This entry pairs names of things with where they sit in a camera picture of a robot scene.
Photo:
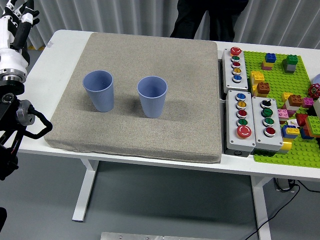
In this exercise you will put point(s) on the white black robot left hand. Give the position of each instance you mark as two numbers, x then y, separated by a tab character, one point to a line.
12	58

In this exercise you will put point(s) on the blue ribbed plastic cup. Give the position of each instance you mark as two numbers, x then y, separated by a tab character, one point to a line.
100	97
152	105

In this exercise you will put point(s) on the yellow black floor tape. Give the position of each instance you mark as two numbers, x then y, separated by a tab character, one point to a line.
35	47

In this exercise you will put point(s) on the white curtain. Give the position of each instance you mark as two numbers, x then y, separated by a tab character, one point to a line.
75	12

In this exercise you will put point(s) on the white table leg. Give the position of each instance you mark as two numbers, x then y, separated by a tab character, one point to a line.
261	207
85	190

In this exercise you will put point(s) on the grey-brown mat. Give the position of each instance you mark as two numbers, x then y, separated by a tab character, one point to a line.
150	132

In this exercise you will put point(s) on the person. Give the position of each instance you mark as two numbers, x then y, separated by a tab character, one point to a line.
200	17

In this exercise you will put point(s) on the grey five-button control box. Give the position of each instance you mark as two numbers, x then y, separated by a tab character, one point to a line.
241	82

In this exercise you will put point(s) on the grey box large red stop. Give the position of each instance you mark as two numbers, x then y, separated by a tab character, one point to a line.
233	142

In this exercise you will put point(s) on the yellow block under brown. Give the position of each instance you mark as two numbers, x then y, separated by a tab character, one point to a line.
257	94

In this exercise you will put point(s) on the brown building block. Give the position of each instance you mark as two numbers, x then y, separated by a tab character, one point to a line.
263	88

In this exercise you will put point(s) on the yellow pink block stack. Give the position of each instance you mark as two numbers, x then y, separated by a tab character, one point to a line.
266	65

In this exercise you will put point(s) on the blue building block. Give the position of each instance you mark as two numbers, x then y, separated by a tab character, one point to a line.
270	58

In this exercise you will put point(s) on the green building baseplate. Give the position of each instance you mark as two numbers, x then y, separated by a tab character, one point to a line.
277	80

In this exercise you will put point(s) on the small yellow building block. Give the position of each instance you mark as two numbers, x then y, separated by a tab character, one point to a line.
285	97

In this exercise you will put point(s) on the pink building block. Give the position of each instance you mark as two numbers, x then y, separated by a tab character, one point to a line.
283	113

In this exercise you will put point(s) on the grey building block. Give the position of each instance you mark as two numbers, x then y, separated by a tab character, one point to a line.
288	68

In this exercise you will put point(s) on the green building block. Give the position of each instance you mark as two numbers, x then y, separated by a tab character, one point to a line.
292	60

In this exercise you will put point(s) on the brown block on white block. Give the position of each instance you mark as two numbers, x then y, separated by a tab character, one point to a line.
295	101

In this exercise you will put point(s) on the small white printed block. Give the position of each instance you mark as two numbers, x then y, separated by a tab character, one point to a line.
292	122

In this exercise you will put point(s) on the blue block with yellow block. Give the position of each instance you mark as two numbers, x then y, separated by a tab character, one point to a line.
290	132

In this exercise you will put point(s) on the yellow round block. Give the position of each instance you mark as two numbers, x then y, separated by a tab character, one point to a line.
286	146

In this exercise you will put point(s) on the red building block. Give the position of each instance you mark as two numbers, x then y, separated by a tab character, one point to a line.
302	120

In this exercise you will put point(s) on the magenta building block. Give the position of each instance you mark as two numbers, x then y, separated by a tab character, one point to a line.
308	102

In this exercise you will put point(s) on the grey power strip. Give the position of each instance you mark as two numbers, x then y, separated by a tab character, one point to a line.
283	185

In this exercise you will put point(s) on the red valve handwheel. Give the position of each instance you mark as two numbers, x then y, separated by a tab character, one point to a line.
314	91

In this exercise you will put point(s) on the pale blue bowl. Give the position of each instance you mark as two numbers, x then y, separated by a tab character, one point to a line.
317	79

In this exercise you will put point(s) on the large green orange block stack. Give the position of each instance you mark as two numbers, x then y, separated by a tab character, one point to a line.
313	125

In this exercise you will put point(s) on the grey box black selector switch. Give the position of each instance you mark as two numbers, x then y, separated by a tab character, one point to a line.
260	140

